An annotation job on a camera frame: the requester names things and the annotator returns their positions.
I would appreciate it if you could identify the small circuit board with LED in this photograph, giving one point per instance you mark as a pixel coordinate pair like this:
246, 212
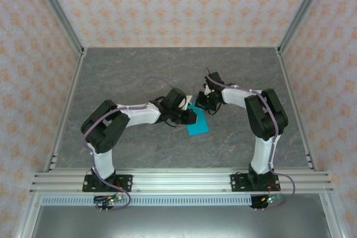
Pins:
110, 199
269, 199

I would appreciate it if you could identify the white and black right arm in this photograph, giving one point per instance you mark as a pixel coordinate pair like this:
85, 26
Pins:
240, 97

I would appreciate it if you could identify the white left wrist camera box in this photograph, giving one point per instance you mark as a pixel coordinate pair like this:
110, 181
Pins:
183, 105

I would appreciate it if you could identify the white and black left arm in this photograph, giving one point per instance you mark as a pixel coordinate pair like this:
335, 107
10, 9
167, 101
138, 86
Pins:
139, 115

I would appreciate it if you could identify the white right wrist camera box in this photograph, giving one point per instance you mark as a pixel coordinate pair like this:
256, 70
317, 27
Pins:
207, 90

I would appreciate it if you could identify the turquoise cloth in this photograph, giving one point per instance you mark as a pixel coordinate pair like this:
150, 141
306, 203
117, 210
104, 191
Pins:
199, 128

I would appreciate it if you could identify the grey metal panel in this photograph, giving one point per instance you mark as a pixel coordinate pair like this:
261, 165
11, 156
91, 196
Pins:
178, 221

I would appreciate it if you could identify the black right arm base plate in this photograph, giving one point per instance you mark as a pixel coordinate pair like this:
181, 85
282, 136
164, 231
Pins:
237, 183

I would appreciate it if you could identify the short aluminium frame post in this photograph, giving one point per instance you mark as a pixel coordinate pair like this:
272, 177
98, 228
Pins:
330, 218
29, 218

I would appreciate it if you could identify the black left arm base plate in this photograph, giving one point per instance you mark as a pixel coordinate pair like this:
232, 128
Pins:
125, 183

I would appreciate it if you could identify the aluminium table side rail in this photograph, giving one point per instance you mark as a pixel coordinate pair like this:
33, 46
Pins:
294, 107
69, 107

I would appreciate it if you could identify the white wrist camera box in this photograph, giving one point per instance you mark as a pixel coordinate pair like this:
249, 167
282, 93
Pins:
183, 105
207, 90

